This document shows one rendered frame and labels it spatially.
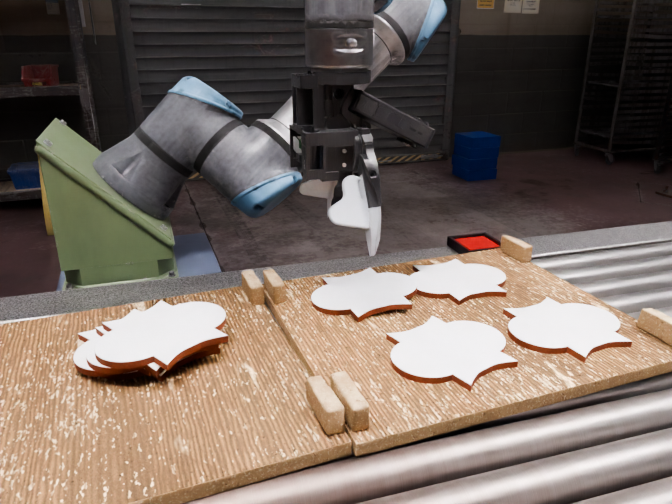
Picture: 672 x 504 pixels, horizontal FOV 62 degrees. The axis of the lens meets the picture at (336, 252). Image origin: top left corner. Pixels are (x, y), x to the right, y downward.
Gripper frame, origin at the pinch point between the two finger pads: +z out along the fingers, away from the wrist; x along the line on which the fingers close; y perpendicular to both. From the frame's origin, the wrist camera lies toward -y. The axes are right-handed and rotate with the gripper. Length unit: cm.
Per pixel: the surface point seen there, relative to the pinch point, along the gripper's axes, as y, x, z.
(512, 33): -354, -463, -23
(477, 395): -3.8, 23.6, 8.8
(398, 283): -6.2, 0.5, 7.3
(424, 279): -10.9, -0.9, 8.0
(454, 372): -3.0, 20.5, 8.0
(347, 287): 0.4, -1.4, 7.7
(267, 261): -38, -240, 103
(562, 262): -38.4, -5.0, 10.9
